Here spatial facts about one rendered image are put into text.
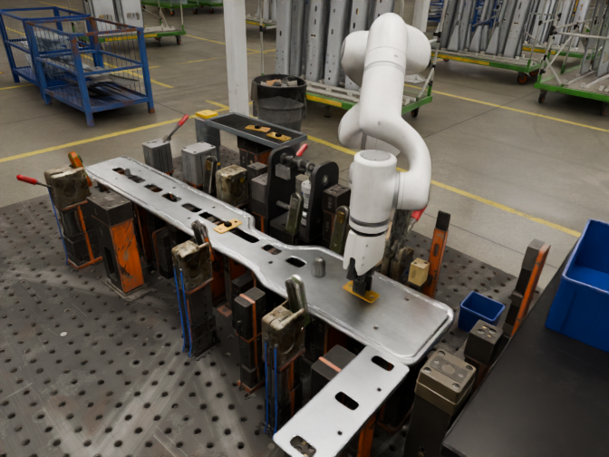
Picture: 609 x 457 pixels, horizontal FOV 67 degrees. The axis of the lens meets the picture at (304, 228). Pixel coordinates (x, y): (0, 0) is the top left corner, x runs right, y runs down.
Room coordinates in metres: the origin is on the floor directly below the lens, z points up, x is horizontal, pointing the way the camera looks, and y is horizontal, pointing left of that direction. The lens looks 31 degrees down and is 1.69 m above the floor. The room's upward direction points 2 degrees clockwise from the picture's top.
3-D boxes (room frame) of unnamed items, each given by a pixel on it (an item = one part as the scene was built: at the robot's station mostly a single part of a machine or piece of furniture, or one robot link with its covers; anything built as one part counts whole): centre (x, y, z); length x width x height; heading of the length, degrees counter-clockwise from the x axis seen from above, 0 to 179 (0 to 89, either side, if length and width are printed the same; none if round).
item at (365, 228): (0.86, -0.14, 1.20); 0.09 x 0.08 x 0.03; 140
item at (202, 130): (1.73, 0.38, 0.92); 0.08 x 0.08 x 0.44; 50
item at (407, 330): (1.17, 0.24, 1.00); 1.38 x 0.22 x 0.02; 50
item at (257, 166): (1.39, 0.16, 0.90); 0.05 x 0.05 x 0.40; 50
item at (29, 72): (6.59, 3.51, 0.48); 1.20 x 0.80 x 0.95; 45
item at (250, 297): (0.86, 0.12, 0.84); 0.11 x 0.08 x 0.29; 140
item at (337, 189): (1.18, -0.09, 0.91); 0.07 x 0.05 x 0.42; 140
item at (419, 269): (0.91, -0.28, 0.88); 0.04 x 0.04 x 0.36; 50
